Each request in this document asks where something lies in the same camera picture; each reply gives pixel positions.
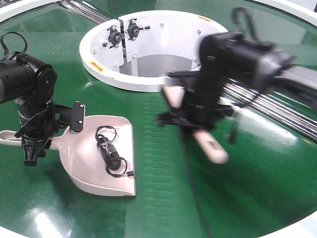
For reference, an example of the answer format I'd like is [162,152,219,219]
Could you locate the white outer conveyor rim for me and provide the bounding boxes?
[0,0,317,26]

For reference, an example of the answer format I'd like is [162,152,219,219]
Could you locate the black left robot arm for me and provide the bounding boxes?
[0,34,73,166]

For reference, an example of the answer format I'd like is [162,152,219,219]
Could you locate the orange warning sticker left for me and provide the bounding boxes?
[89,60,105,72]

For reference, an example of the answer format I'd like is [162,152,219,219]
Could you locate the steel conveyor rollers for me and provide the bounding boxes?
[223,83,317,142]
[57,0,113,24]

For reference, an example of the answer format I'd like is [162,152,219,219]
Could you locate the steel conveyor rollers right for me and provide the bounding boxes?
[223,83,317,142]

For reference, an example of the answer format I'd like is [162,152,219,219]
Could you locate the orange warning sticker right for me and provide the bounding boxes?
[198,15,212,22]

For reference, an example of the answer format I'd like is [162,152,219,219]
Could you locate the pink plastic dustpan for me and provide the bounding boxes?
[0,115,137,197]

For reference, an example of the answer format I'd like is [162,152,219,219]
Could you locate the black cable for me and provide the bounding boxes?
[95,125,136,178]

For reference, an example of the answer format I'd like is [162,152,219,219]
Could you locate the white inner conveyor ring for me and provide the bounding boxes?
[79,10,230,93]

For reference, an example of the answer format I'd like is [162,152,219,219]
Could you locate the right black bearing mount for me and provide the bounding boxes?
[127,18,140,41]

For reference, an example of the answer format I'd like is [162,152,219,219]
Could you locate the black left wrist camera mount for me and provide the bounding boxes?
[54,101,85,132]

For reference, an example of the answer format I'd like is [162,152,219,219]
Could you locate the black bearing mount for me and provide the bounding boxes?
[127,18,140,41]
[107,25,122,49]

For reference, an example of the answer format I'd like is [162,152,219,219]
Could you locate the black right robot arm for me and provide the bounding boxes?
[157,7,317,131]

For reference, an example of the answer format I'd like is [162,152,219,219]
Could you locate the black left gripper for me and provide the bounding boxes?
[14,99,73,166]

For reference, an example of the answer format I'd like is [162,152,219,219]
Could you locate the orange warning sticker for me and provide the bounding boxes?
[198,15,212,22]
[89,60,105,72]

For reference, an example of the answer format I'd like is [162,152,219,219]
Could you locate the left black bearing mount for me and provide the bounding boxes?
[107,25,122,49]

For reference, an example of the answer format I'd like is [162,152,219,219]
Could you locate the steel conveyor rollers left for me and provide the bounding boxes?
[57,0,113,24]

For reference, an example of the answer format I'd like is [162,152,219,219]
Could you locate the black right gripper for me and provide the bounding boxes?
[157,71,234,131]

